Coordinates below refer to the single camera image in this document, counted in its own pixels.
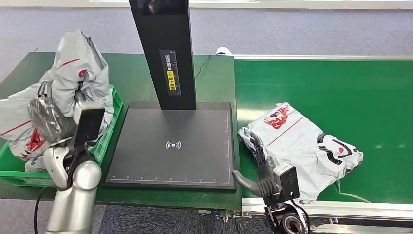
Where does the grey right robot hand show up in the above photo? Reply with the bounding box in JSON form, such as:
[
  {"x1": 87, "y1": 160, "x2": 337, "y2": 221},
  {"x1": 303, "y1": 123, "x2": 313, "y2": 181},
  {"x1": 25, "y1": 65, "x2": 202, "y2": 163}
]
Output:
[{"x1": 231, "y1": 132, "x2": 282, "y2": 198}]

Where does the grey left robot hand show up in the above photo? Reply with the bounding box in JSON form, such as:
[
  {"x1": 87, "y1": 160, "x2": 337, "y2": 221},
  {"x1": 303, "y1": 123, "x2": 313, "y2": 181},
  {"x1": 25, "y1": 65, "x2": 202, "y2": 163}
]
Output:
[{"x1": 27, "y1": 82, "x2": 78, "y2": 145}]

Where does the grey package with red print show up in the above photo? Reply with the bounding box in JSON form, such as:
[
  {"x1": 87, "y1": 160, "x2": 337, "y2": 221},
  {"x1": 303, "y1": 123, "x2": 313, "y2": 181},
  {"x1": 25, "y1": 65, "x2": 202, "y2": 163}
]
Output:
[{"x1": 238, "y1": 102, "x2": 364, "y2": 205}]

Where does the flat grey package red stripe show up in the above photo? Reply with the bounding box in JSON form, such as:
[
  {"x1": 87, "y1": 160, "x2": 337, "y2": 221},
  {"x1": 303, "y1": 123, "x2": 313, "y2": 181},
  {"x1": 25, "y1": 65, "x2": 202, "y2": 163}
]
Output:
[{"x1": 0, "y1": 82, "x2": 54, "y2": 173}]

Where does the tall crumpled grey package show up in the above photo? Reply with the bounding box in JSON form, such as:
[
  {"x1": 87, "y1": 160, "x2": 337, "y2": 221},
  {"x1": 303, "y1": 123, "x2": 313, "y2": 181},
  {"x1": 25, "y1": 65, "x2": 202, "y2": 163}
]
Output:
[{"x1": 40, "y1": 30, "x2": 115, "y2": 138}]

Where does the black inbound scanner machine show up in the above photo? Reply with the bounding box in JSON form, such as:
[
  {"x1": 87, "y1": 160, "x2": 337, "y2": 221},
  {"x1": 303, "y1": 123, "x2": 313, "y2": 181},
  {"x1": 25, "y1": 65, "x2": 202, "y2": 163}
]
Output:
[{"x1": 104, "y1": 0, "x2": 237, "y2": 191}]

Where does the green conveyor belt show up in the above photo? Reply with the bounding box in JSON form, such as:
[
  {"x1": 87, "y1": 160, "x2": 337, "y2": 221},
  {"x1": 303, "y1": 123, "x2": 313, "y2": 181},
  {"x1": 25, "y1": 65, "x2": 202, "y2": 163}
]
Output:
[{"x1": 234, "y1": 54, "x2": 413, "y2": 234}]

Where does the green plastic crate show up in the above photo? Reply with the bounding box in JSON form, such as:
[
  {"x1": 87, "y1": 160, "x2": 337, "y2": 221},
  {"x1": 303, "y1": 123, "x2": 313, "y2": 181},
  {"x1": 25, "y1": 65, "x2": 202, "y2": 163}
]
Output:
[{"x1": 0, "y1": 84, "x2": 124, "y2": 188}]

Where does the yellow and grey ruler label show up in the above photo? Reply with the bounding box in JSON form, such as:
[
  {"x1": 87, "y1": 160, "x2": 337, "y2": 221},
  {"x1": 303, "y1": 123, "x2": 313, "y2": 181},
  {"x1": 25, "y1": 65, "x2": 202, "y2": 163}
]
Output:
[{"x1": 159, "y1": 49, "x2": 182, "y2": 97}]

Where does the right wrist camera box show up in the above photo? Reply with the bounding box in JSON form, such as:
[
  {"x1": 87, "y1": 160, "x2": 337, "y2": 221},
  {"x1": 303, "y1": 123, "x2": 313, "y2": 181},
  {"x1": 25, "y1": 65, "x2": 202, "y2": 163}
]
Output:
[{"x1": 273, "y1": 162, "x2": 300, "y2": 200}]

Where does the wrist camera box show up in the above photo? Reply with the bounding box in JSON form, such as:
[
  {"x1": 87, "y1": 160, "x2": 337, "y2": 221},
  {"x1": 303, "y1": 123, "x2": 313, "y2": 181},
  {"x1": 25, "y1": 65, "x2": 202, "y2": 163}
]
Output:
[
  {"x1": 273, "y1": 162, "x2": 300, "y2": 200},
  {"x1": 72, "y1": 101, "x2": 106, "y2": 151}
]

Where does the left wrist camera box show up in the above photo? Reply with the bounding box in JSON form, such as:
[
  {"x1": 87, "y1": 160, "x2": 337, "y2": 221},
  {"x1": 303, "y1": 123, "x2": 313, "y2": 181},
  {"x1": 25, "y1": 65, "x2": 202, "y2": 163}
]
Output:
[{"x1": 72, "y1": 101, "x2": 106, "y2": 151}]

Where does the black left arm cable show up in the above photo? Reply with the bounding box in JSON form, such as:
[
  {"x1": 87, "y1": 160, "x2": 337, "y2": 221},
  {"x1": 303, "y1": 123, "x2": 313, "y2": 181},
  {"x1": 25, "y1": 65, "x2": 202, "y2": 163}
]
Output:
[{"x1": 33, "y1": 152, "x2": 81, "y2": 234}]

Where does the thin black table cable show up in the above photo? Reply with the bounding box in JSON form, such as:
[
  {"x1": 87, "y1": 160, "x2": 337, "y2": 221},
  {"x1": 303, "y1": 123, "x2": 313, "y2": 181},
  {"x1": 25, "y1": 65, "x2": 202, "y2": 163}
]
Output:
[{"x1": 194, "y1": 55, "x2": 212, "y2": 80}]

